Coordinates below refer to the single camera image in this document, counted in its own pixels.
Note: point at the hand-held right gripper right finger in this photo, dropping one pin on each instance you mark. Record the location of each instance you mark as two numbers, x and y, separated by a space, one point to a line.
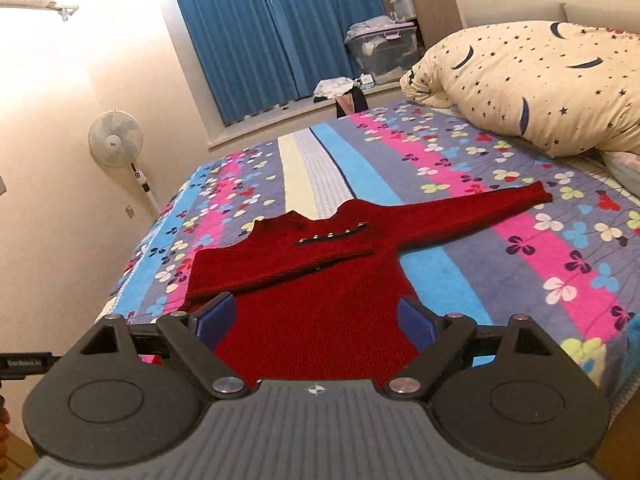
419 325

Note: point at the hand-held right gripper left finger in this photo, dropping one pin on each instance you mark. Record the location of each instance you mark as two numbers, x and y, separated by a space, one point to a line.
215 321

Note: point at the red knit sweater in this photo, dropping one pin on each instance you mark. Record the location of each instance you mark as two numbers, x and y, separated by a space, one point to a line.
320 320

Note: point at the dark and pink hanging clothes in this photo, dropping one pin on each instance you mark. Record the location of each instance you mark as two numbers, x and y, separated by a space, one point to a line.
352 102

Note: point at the white clothes pile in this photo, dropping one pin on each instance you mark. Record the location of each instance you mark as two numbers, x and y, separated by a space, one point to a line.
334 87

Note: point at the folded clothes on storage box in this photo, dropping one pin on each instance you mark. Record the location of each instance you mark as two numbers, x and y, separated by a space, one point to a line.
380 26

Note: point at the floral striped blanket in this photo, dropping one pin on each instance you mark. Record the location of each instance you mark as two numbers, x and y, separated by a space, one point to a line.
450 170

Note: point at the white window sill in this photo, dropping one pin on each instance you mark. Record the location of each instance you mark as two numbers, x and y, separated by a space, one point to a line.
260 127

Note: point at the white standing fan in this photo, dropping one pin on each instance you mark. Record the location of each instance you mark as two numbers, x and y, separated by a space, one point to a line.
112 140

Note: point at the small white tissue box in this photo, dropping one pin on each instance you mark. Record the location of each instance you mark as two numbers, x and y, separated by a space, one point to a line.
368 81

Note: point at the pale pink bedding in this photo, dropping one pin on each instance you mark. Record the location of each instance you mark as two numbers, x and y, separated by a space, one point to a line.
622 170

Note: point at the cream star print duvet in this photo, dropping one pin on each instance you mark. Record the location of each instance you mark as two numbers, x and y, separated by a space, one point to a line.
525 90

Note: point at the clear plastic storage box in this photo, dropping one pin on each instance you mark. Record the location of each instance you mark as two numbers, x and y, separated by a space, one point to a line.
385 60

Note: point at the white plastic bin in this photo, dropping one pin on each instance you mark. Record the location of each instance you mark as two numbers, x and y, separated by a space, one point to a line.
403 7

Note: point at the wooden shelf unit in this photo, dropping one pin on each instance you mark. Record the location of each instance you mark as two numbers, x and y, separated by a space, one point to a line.
432 0

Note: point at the low wall socket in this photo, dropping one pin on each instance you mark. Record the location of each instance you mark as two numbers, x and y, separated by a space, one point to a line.
129 211

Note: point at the beige wall switch plate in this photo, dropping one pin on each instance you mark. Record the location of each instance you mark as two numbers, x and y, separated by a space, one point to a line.
2 185

